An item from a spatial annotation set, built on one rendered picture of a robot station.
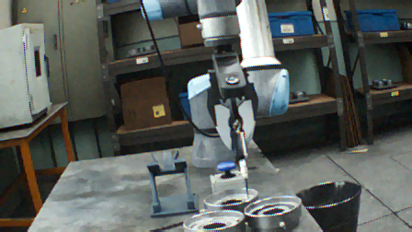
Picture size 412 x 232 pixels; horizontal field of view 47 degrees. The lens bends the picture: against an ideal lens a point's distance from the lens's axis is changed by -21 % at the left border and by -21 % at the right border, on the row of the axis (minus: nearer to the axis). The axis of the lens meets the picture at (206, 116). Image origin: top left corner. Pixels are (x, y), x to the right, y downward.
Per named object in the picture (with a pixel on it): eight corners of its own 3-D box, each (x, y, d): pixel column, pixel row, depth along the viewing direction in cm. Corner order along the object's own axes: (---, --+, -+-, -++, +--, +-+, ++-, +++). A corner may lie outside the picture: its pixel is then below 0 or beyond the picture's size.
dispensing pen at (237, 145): (241, 198, 105) (227, 116, 112) (241, 204, 108) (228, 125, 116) (252, 196, 105) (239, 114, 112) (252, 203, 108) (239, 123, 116)
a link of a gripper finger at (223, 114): (231, 145, 117) (229, 98, 116) (234, 151, 112) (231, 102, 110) (215, 145, 117) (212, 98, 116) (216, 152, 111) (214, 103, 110)
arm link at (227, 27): (239, 15, 106) (196, 19, 106) (244, 37, 107) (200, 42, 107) (236, 16, 114) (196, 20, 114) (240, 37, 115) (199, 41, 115)
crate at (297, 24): (305, 34, 487) (301, 11, 484) (315, 35, 449) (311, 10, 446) (250, 39, 484) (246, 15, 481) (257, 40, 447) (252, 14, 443)
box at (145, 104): (181, 122, 451) (175, 74, 445) (120, 133, 444) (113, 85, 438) (176, 116, 490) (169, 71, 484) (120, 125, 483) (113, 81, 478)
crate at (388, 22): (388, 30, 492) (383, 9, 488) (401, 30, 454) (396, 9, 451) (348, 32, 489) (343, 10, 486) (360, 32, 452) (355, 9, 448)
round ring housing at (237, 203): (256, 203, 114) (254, 184, 114) (264, 218, 104) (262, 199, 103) (204, 212, 114) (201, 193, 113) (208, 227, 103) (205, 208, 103)
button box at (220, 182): (249, 197, 119) (246, 175, 119) (215, 203, 119) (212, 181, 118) (244, 188, 127) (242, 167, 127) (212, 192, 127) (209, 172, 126)
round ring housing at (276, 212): (240, 224, 103) (237, 204, 102) (292, 211, 104) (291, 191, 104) (253, 240, 93) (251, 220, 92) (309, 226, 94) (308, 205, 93)
